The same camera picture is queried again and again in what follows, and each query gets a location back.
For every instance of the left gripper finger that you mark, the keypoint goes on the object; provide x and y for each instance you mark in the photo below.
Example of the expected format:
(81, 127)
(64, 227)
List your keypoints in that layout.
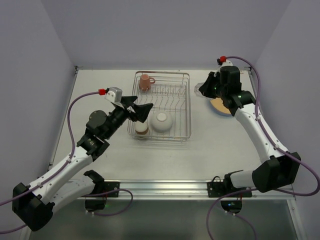
(128, 102)
(141, 112)

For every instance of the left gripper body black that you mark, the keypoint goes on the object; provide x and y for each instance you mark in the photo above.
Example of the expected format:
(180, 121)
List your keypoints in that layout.
(129, 109)

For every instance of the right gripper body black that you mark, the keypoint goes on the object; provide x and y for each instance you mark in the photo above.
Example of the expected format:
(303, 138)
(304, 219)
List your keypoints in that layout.
(213, 83)

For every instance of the yellow plate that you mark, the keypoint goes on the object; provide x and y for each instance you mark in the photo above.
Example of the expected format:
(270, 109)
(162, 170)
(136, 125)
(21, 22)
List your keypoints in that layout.
(218, 104)

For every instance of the pink mug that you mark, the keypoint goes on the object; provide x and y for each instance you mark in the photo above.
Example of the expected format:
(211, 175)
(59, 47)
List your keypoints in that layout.
(145, 82)

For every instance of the clear drinking glass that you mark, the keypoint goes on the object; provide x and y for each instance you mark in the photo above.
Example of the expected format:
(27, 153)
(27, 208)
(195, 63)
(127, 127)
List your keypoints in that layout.
(197, 91)

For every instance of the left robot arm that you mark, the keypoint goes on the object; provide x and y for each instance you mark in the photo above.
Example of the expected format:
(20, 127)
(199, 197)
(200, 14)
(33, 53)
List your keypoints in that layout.
(37, 202)

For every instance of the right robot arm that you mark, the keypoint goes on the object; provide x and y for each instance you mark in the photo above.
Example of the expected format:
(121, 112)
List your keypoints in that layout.
(276, 169)

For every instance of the white and brown cup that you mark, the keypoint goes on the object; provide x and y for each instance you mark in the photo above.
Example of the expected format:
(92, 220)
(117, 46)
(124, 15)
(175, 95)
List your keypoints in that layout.
(141, 128)

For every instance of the white bowl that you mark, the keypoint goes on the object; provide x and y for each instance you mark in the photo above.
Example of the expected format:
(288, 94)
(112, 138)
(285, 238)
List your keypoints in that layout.
(161, 121)

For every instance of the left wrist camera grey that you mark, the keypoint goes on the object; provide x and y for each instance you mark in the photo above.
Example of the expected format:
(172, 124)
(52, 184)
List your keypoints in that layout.
(114, 95)

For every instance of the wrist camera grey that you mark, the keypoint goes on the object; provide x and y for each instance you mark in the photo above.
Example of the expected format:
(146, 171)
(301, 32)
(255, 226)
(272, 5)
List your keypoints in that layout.
(114, 95)
(224, 62)

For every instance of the metal wire dish rack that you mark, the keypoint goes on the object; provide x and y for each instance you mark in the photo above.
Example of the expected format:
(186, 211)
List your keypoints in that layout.
(170, 93)

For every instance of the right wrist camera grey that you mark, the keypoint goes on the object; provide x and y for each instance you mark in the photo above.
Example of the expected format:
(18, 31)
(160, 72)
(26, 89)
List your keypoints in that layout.
(224, 62)

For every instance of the aluminium front rail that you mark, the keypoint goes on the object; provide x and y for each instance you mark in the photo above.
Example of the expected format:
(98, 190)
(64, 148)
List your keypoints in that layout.
(141, 189)

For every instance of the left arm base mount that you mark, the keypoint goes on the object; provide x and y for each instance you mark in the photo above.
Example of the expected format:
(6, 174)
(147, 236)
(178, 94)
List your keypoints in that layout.
(110, 187)

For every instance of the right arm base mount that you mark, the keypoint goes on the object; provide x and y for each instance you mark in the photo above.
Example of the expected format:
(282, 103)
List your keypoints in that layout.
(217, 188)

